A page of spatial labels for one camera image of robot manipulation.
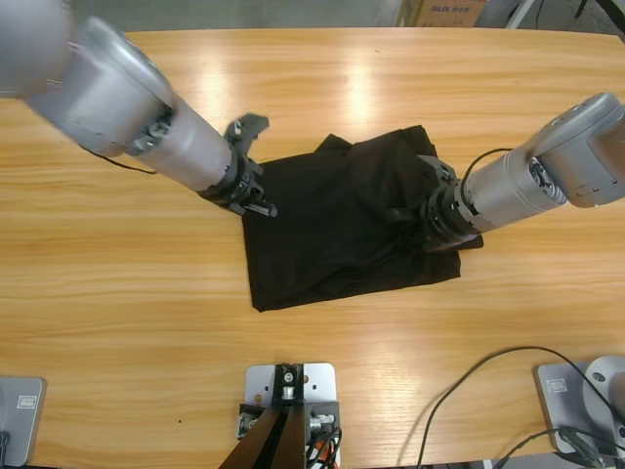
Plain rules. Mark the grey arm base disc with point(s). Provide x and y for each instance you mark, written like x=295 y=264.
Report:
x=605 y=381

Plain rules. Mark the white box with AUX print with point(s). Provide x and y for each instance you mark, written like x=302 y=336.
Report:
x=449 y=17

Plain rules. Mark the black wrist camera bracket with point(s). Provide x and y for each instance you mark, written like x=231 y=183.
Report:
x=437 y=168
x=249 y=127

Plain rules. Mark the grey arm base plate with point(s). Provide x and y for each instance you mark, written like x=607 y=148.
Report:
x=24 y=430
x=552 y=405

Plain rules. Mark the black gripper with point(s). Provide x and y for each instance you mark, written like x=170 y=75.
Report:
x=446 y=220
x=239 y=185

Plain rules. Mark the white metal mounting plate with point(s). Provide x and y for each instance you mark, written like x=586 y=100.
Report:
x=259 y=378

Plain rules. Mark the grey metal stand leg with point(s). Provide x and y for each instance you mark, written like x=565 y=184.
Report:
x=517 y=14

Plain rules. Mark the black corner bracket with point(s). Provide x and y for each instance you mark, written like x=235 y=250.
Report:
x=289 y=373
x=332 y=410
x=249 y=408

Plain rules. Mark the black diagonal bar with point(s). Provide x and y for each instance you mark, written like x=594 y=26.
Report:
x=610 y=12

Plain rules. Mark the black Unitree polo shirt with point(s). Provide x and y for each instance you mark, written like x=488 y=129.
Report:
x=342 y=234

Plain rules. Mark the dark aluminium camera post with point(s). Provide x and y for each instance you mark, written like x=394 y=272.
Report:
x=273 y=444

